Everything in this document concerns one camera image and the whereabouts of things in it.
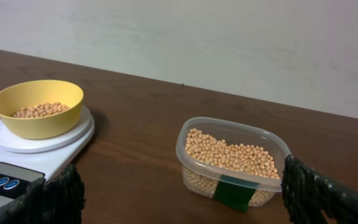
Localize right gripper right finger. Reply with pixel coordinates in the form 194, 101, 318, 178
281, 155, 358, 224

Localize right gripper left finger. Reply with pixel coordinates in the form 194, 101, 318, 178
0, 164, 85, 224

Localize white digital kitchen scale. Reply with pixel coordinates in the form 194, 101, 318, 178
0, 106, 94, 207

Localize soybeans in bowl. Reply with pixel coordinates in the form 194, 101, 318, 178
12, 102, 70, 119

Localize pale yellow bowl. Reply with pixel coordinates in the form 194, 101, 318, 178
0, 80, 84, 139

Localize clear plastic container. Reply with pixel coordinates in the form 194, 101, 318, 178
176, 117, 291, 200

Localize green tape label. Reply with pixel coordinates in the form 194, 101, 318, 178
213, 175, 259, 212

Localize soybeans pile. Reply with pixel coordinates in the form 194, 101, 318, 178
183, 128, 280, 207

